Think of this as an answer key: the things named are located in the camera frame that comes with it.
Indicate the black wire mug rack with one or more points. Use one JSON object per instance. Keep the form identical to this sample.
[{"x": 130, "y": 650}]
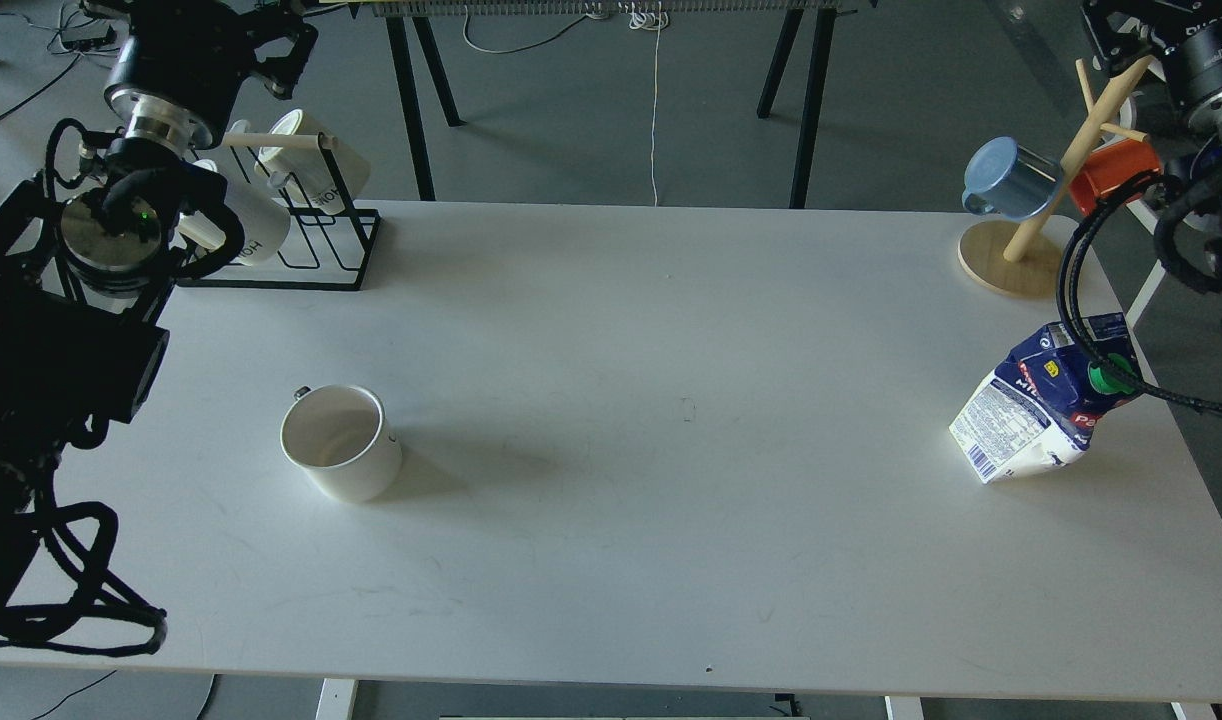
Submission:
[{"x": 321, "y": 252}]

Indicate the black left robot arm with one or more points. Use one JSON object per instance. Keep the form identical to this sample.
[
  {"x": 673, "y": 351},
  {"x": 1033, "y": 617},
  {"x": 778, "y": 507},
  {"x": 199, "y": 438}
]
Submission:
[{"x": 91, "y": 248}]

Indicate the blue mug on tree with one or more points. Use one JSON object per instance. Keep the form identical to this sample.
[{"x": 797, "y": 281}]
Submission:
[{"x": 1005, "y": 178}]

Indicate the wooden mug tree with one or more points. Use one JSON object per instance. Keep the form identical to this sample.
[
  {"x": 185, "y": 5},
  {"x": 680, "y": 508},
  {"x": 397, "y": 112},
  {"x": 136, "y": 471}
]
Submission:
[{"x": 1016, "y": 257}]

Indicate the white mug on rack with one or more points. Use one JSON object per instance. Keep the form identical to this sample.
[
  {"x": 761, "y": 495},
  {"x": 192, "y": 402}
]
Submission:
[
  {"x": 265, "y": 223},
  {"x": 307, "y": 178}
]

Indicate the blue white milk carton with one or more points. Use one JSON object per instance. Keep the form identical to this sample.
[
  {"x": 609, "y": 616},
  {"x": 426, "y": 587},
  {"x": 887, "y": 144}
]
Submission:
[{"x": 1038, "y": 408}]

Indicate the white mug front on rack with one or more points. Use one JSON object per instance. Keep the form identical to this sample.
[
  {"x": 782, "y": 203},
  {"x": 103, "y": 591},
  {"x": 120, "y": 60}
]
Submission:
[{"x": 265, "y": 223}]

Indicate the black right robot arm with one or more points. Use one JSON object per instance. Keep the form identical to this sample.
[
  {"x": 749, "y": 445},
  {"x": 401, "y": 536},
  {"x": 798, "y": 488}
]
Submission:
[{"x": 1185, "y": 39}]

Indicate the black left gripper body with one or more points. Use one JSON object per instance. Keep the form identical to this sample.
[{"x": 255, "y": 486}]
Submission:
[{"x": 183, "y": 63}]

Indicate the orange mug on tree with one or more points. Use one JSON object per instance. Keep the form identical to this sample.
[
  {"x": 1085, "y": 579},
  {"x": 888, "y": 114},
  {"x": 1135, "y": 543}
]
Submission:
[{"x": 1107, "y": 168}]

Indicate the black legged background table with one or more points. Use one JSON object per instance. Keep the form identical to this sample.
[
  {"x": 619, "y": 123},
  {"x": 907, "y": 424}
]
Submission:
[{"x": 564, "y": 111}]

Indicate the white mug rear on rack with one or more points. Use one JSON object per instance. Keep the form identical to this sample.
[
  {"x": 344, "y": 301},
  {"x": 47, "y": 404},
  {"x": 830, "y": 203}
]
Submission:
[{"x": 307, "y": 178}]

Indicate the white enamel mug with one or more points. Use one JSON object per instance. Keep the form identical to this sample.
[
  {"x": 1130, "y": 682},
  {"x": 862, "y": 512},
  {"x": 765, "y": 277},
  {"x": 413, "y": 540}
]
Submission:
[{"x": 342, "y": 439}]

